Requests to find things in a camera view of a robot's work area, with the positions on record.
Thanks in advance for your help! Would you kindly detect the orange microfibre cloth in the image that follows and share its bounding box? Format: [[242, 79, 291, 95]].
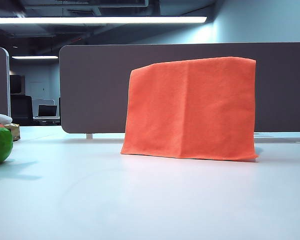
[[120, 56, 260, 163]]

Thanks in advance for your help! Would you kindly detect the white folded cloth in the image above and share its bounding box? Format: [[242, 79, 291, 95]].
[[0, 112, 13, 125]]

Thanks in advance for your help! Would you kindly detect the grey-brown fabric desk divider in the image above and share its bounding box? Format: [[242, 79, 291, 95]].
[[58, 41, 300, 135]]

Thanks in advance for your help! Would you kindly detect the black monitor on desk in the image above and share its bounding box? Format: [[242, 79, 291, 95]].
[[37, 104, 58, 118]]

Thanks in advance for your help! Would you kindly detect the white office desk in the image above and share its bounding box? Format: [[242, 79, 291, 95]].
[[32, 115, 61, 120]]

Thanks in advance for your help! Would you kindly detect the long ceiling light strip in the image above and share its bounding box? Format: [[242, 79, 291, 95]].
[[0, 16, 208, 25]]

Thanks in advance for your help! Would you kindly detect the black office chair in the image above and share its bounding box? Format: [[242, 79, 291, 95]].
[[10, 95, 34, 126]]

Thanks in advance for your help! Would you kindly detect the short ceiling light strip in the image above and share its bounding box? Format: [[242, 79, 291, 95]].
[[11, 55, 59, 60]]

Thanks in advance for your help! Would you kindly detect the gold yellow box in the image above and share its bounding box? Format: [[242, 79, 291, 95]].
[[2, 122, 21, 142]]

